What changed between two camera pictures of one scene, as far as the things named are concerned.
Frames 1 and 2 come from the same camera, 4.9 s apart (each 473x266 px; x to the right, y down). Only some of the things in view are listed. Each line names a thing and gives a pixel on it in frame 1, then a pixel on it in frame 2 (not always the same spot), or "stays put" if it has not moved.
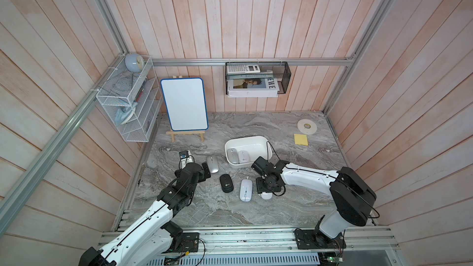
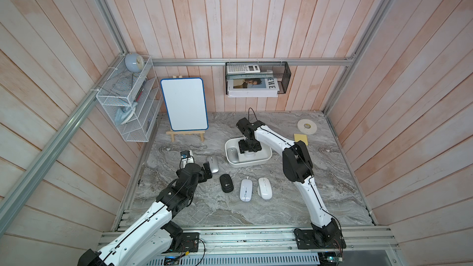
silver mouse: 213,163 stays put
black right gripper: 259,187 -> 255,148
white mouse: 246,190 stays put
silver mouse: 233,156 stays put
